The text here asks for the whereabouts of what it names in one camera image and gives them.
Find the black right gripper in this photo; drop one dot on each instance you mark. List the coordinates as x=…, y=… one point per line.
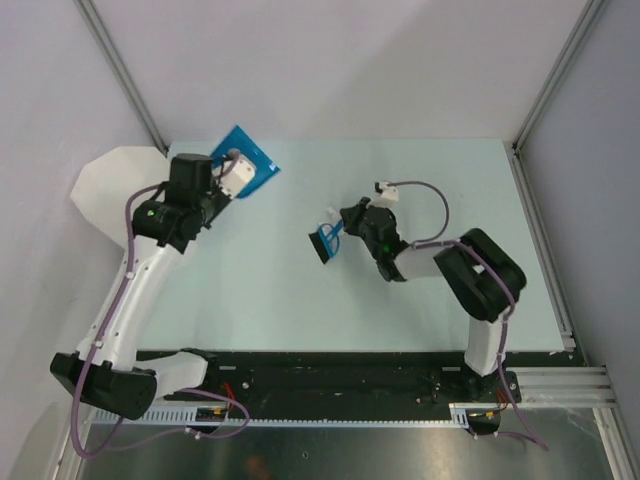
x=353, y=214

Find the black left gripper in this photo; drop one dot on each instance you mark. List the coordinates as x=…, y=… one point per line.
x=224, y=202

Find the blue hand brush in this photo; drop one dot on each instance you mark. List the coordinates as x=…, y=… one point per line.
x=325, y=239

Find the blue dustpan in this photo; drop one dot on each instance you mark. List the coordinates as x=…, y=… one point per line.
x=237, y=138

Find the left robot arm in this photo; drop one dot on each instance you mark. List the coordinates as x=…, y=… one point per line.
x=158, y=225

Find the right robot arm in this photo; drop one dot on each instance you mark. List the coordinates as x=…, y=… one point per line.
x=484, y=279

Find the translucent white waste bin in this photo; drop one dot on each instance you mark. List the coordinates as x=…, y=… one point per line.
x=105, y=185

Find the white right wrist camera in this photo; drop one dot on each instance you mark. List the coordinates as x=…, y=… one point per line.
x=387, y=195

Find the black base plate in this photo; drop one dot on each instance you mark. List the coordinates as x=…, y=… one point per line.
x=328, y=387

